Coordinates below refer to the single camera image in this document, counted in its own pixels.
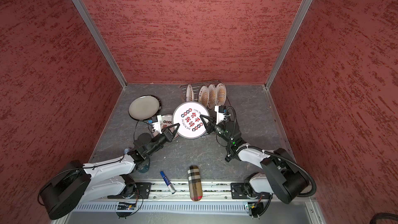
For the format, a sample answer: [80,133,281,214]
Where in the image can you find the metal wire dish rack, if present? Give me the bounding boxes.
[177,80,241,142]

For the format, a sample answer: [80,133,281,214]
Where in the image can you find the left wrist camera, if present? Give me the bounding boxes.
[148,115,162,133]

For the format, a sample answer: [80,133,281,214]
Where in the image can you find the right corner aluminium profile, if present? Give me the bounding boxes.
[265,0,313,90]

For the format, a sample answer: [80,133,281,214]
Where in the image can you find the blue marker pen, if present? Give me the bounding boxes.
[160,171,176,195]

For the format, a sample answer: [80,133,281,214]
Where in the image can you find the orange sunburst plate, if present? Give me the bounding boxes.
[186,84,195,102]
[198,85,209,108]
[207,84,217,110]
[216,83,227,106]

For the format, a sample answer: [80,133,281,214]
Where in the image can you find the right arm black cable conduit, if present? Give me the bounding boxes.
[216,105,317,218]

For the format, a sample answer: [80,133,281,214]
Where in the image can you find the plaid glasses case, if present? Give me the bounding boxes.
[188,165,203,201]

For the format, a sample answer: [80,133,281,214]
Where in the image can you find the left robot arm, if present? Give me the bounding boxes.
[38,123,180,220]

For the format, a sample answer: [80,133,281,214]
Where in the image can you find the left corner aluminium profile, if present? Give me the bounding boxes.
[72,0,128,90]

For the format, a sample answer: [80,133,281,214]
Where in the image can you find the dark rimmed cream plate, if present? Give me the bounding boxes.
[129,95,163,121]

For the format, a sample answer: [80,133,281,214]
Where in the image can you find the corner aluminium profile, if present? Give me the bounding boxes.
[72,0,128,90]
[265,0,313,90]

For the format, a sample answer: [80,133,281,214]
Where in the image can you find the white perforated cable duct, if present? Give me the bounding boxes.
[74,201,249,215]

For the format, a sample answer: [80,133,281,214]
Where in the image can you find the white grey line plate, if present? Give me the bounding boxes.
[129,95,161,121]

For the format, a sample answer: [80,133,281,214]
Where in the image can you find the orange sunburst plate front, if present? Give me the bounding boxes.
[186,84,195,102]

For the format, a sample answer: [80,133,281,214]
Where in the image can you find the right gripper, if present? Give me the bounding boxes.
[199,113,233,144]

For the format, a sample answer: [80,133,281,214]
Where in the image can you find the aluminium front rail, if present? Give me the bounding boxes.
[135,180,268,202]

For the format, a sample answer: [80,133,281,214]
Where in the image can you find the teal alarm clock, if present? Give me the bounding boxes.
[135,158,150,173]

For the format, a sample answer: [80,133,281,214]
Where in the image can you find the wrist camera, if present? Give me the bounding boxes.
[148,115,162,133]
[214,105,228,124]

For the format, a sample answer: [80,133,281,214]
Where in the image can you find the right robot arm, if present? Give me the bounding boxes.
[200,115,316,204]

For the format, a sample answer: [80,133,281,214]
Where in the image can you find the white plate red characters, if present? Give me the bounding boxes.
[152,114,173,138]

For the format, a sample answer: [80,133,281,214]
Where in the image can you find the black usb stick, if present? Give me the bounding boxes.
[225,155,232,162]

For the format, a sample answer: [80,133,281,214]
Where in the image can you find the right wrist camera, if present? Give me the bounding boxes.
[214,105,228,124]

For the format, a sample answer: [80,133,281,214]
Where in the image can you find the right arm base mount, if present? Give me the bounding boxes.
[230,183,273,200]

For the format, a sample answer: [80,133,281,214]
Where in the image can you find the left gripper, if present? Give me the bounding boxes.
[146,123,180,157]

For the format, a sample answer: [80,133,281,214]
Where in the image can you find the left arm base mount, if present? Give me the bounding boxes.
[118,182,152,199]

